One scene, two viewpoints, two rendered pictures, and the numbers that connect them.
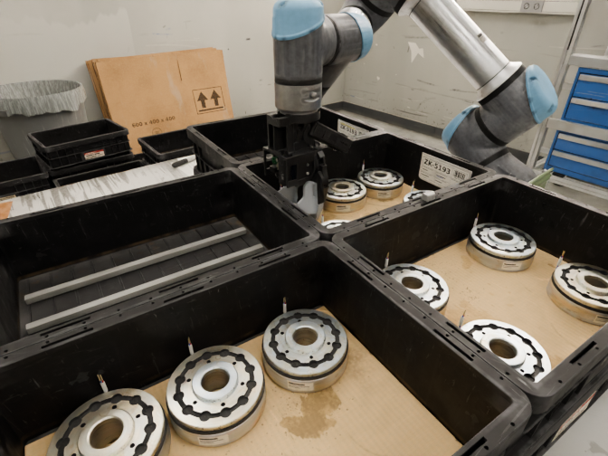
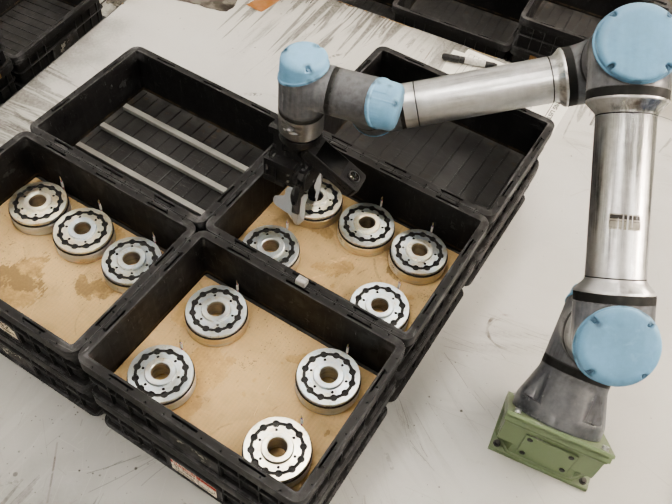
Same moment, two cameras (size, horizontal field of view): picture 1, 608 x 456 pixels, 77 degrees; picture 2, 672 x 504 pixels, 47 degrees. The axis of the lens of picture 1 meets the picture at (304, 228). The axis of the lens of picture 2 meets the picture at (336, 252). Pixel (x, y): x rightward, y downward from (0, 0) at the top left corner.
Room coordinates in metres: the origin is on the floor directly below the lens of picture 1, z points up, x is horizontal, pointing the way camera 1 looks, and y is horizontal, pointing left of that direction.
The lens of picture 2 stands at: (0.25, -0.84, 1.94)
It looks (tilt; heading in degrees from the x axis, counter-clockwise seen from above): 53 degrees down; 60
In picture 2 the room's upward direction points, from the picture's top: 6 degrees clockwise
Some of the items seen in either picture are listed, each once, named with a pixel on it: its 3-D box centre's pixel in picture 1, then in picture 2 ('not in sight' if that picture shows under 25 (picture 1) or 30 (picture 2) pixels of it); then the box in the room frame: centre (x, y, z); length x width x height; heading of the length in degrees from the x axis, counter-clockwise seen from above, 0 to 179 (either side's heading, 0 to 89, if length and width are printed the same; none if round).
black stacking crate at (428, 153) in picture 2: (284, 152); (426, 146); (0.93, 0.05, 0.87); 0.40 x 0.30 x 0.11; 123
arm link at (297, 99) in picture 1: (299, 97); (300, 120); (0.63, 0.01, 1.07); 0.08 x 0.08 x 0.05
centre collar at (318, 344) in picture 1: (305, 337); (131, 258); (0.32, 0.00, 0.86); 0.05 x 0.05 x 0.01
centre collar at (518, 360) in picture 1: (502, 349); (160, 372); (0.30, -0.23, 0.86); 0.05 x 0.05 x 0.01
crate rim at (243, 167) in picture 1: (365, 175); (349, 227); (0.67, -0.12, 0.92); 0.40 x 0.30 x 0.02; 123
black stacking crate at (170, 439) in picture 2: (500, 280); (245, 370); (0.42, -0.28, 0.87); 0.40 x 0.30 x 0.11; 123
